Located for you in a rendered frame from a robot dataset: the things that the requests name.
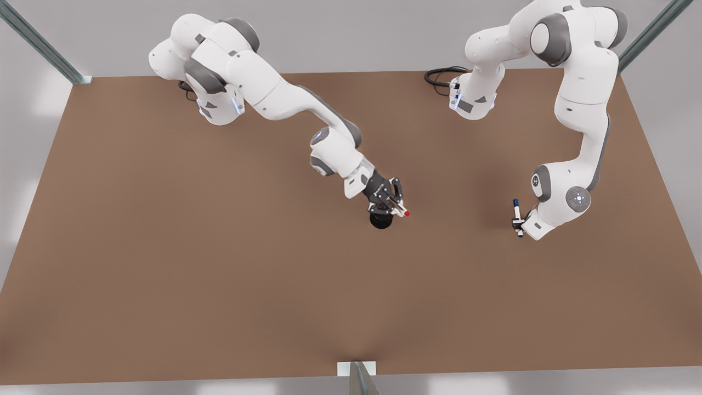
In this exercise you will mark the white pen with blue cap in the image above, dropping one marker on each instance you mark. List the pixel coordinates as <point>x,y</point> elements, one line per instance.
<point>516,207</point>

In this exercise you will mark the white pen with red cap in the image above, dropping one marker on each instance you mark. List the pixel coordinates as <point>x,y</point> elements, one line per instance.
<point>405,212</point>

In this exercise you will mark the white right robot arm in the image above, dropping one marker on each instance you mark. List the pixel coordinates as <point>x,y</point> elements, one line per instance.
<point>263,88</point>

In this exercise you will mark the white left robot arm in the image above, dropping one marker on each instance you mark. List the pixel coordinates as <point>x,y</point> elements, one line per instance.
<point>584,82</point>

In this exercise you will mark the black round pen holder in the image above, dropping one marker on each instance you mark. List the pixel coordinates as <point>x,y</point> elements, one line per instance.
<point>380,221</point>

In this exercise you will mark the silver frame post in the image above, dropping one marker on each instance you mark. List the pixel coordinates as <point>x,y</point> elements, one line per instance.
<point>652,34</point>
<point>41,44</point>
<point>359,378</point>

